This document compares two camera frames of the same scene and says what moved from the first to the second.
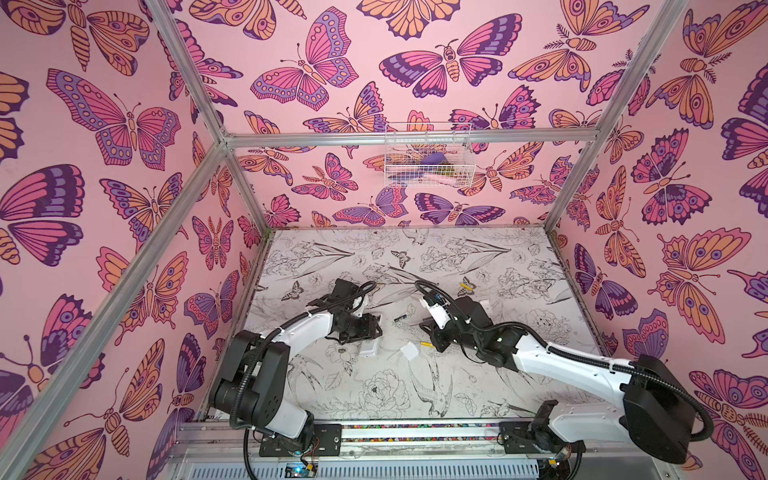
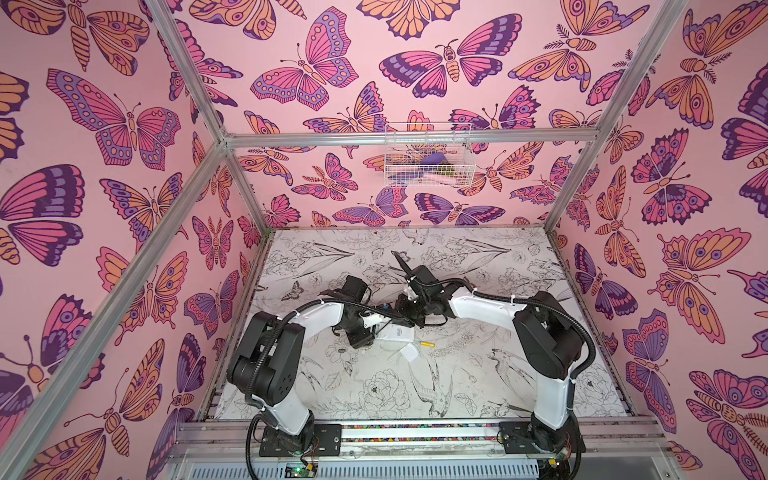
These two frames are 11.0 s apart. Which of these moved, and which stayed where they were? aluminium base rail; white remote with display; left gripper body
Moved: white remote with display
Stayed: left gripper body; aluminium base rail
